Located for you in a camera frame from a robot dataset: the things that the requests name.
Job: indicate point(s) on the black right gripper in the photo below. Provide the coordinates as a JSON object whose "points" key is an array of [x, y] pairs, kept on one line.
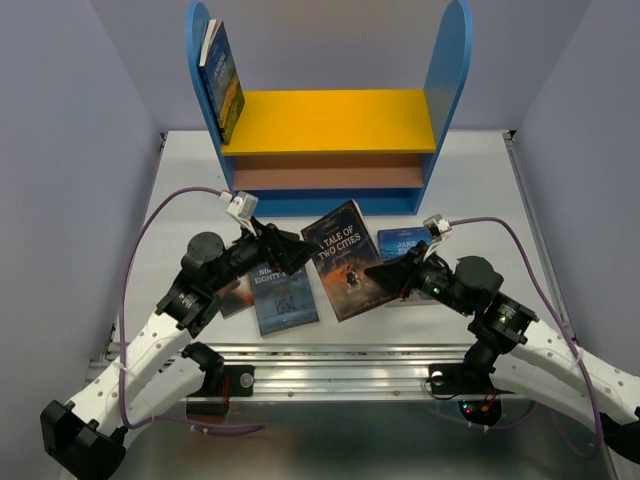
{"points": [[397, 276]]}

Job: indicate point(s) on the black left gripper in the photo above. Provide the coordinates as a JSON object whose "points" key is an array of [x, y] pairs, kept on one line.
{"points": [[281, 247]]}

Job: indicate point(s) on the Jane Eyre book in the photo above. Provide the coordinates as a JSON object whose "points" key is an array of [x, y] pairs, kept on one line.
{"points": [[394, 243]]}

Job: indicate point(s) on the Nineteen Eighty-Four book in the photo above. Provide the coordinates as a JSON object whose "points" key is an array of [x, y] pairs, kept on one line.
{"points": [[282, 301]]}

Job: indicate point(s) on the A Tale of Two Cities book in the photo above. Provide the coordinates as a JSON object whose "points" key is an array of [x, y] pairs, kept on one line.
{"points": [[346, 251]]}

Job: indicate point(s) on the Animal Farm book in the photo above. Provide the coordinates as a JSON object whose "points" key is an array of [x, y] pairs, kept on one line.
{"points": [[221, 80]]}

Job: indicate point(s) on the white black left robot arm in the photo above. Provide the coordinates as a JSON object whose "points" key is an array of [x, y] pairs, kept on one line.
{"points": [[86, 434]]}

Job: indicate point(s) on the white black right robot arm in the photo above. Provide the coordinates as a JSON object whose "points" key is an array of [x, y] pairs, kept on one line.
{"points": [[517, 351]]}

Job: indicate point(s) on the Three Days to See book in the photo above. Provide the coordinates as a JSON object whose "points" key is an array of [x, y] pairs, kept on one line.
{"points": [[236, 297]]}

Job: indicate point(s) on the blue yellow wooden bookshelf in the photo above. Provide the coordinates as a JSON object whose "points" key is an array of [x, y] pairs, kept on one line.
{"points": [[303, 153]]}

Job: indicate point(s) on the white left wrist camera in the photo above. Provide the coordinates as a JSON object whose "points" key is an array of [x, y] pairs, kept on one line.
{"points": [[240, 206]]}

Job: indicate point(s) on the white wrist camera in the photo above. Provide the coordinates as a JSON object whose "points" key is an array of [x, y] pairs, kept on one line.
{"points": [[438, 229], [240, 206]]}

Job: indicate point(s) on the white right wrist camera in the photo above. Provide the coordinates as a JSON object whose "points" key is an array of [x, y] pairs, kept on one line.
{"points": [[438, 229]]}

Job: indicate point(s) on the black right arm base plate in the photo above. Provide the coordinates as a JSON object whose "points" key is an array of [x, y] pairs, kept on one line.
{"points": [[447, 379]]}

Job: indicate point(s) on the aluminium mounting rail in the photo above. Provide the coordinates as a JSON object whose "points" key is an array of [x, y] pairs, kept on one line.
{"points": [[315, 373]]}

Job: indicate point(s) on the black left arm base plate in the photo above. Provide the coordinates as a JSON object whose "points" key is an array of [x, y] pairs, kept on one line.
{"points": [[226, 382]]}

